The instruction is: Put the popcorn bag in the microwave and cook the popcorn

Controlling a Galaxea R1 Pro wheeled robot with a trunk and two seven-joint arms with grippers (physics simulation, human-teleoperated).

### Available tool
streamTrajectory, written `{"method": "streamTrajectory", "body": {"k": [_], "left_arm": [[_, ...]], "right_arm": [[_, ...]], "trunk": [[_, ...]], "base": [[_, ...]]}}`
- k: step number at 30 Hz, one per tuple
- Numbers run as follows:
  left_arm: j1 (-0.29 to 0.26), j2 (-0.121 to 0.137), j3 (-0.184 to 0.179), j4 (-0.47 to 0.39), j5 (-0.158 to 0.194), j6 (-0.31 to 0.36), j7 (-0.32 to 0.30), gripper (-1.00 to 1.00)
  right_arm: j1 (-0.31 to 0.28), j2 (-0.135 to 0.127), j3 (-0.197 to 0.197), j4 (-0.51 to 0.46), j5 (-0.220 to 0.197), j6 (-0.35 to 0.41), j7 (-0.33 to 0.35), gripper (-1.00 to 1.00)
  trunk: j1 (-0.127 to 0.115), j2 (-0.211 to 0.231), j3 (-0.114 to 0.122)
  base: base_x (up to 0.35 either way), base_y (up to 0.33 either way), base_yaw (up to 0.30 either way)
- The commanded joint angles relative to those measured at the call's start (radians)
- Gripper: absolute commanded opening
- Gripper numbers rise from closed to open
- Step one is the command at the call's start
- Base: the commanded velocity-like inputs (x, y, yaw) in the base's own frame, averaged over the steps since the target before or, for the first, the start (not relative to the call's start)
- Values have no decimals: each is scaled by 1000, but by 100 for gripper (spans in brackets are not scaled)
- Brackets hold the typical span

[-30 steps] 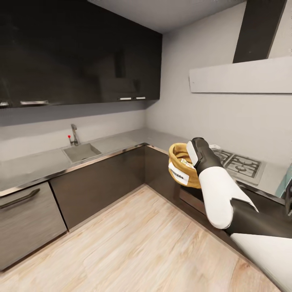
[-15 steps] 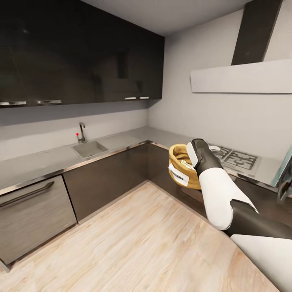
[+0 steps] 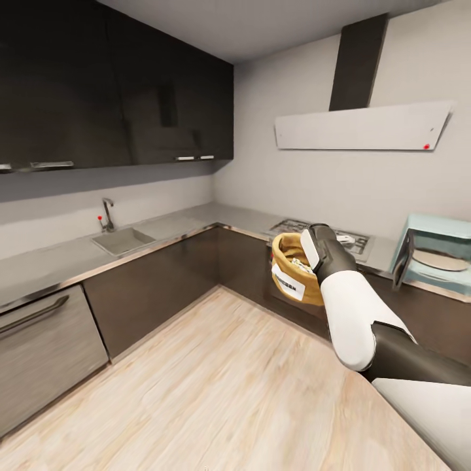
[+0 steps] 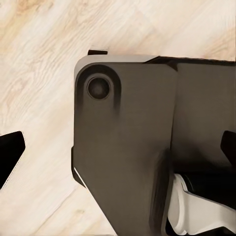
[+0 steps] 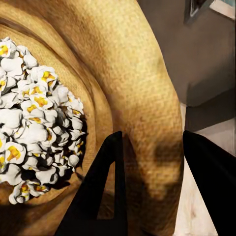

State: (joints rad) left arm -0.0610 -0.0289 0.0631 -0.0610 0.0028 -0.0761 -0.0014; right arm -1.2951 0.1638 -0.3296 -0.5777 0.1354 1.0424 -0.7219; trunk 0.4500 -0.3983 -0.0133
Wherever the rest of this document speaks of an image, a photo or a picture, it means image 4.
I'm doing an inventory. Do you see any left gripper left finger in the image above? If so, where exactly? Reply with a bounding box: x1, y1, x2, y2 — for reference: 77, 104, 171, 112
0, 131, 26, 190

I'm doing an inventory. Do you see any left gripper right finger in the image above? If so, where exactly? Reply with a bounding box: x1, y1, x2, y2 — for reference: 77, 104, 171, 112
220, 131, 236, 170

